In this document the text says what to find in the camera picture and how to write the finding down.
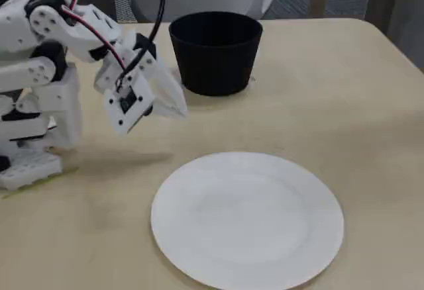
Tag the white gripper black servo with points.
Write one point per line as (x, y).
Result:
(164, 89)

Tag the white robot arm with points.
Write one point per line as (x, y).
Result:
(59, 104)

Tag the black pot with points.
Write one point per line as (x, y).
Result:
(215, 58)

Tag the white round plate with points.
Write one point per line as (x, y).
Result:
(248, 223)

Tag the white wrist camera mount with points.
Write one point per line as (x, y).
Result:
(127, 104)

